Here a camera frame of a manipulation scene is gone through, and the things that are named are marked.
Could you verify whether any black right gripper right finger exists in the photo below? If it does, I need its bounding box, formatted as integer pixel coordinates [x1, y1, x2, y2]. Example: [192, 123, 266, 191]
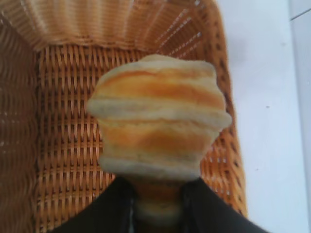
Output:
[180, 179, 267, 233]

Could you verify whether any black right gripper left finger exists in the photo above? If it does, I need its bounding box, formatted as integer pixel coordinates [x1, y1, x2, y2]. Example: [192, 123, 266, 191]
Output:
[54, 177, 136, 233]

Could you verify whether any long ridged bread loaf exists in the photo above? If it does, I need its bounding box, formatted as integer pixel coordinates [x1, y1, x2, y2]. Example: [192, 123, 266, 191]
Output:
[86, 53, 233, 228]

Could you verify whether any brown woven wicker basket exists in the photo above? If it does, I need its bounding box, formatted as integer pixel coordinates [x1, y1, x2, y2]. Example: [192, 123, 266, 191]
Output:
[0, 0, 249, 233]

